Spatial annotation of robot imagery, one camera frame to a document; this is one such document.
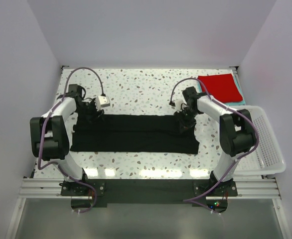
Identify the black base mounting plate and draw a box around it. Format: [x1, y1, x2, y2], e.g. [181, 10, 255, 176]
[60, 178, 236, 212]

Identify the aluminium rail frame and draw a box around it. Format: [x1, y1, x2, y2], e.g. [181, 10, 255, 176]
[15, 67, 286, 239]

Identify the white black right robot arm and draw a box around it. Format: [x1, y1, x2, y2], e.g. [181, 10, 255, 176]
[169, 87, 259, 196]

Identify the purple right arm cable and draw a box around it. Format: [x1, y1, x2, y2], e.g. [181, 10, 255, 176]
[169, 77, 259, 212]

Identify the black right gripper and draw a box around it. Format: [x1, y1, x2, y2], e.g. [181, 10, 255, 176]
[174, 107, 200, 134]

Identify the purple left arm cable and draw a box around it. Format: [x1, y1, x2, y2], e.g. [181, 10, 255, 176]
[37, 67, 106, 214]

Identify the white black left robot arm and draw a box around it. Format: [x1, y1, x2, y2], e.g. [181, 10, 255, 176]
[30, 84, 110, 195]

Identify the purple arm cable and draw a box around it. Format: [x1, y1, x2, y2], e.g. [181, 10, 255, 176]
[37, 67, 106, 214]
[169, 77, 259, 212]

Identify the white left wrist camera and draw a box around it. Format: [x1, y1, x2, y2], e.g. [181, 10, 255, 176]
[95, 96, 110, 111]

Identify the white plastic basket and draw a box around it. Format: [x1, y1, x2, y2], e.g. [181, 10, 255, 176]
[234, 105, 286, 177]

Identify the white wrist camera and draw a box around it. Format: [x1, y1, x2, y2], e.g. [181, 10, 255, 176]
[95, 96, 110, 111]
[174, 99, 185, 112]

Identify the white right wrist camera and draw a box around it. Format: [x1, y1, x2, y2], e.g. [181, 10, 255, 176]
[174, 99, 185, 112]

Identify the folded red t shirt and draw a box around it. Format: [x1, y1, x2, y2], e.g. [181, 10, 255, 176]
[197, 74, 244, 103]

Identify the black t shirt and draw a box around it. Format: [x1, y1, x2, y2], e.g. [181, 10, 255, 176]
[70, 114, 199, 154]

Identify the folded teal t shirt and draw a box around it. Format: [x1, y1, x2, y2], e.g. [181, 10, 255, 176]
[198, 76, 246, 105]

